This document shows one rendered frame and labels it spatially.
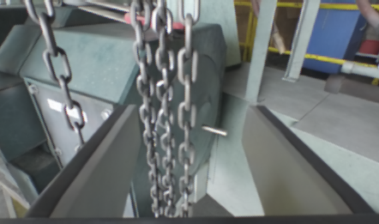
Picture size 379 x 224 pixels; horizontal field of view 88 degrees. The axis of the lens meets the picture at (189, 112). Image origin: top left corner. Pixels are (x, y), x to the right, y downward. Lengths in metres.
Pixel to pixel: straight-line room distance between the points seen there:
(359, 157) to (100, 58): 0.57
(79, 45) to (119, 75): 0.12
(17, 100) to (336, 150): 0.67
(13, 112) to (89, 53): 0.17
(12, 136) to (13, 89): 0.08
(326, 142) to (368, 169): 0.09
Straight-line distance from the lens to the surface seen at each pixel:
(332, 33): 3.21
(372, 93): 0.54
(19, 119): 0.46
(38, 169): 0.52
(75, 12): 0.51
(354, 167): 0.61
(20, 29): 0.56
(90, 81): 0.32
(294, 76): 1.00
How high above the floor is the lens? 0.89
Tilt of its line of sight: 29 degrees down
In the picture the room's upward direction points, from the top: 1 degrees clockwise
